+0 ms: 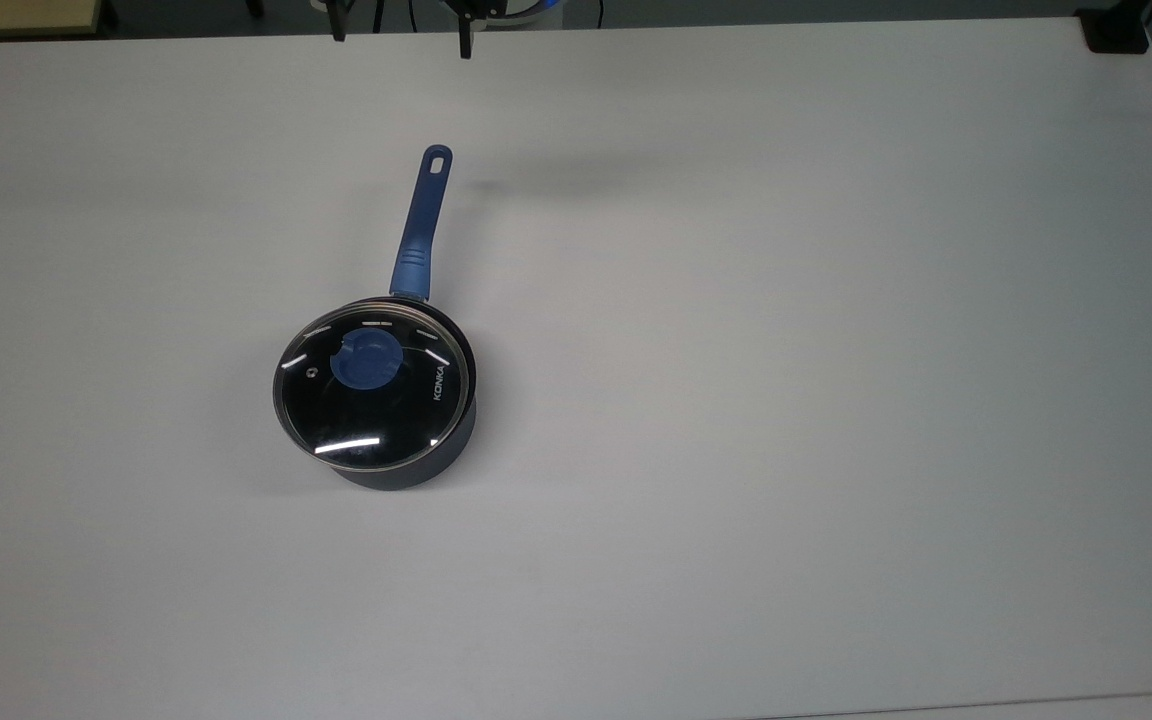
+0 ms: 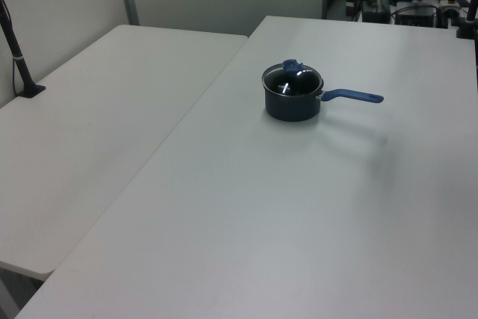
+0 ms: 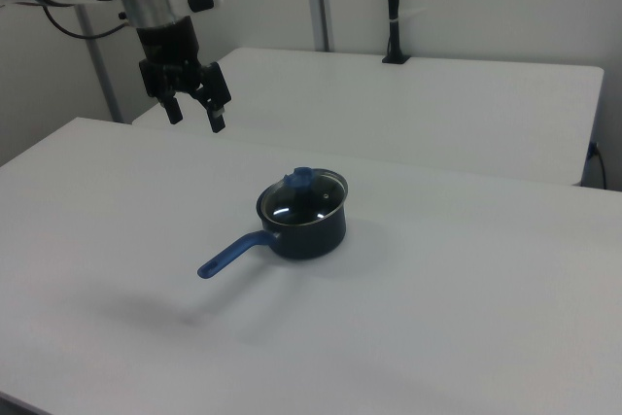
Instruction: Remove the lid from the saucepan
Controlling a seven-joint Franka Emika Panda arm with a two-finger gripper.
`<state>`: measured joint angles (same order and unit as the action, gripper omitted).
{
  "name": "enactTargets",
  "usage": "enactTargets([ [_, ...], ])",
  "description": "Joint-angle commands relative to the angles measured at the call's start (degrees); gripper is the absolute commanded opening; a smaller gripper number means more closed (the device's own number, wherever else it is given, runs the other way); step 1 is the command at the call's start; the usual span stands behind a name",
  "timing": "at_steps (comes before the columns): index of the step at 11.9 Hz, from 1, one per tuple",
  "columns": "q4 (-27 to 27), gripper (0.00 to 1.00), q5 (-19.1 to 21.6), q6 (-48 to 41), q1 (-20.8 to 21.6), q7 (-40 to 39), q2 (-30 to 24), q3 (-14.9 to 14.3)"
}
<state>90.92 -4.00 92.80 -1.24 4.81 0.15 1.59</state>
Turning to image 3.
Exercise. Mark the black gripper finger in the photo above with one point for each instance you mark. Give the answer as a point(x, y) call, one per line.
point(216, 87)
point(153, 79)

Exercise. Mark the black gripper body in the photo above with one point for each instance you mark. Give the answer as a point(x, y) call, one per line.
point(167, 43)

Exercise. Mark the glass lid with blue knob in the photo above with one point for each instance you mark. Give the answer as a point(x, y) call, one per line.
point(301, 179)

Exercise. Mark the white side table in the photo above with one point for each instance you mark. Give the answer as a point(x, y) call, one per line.
point(389, 109)

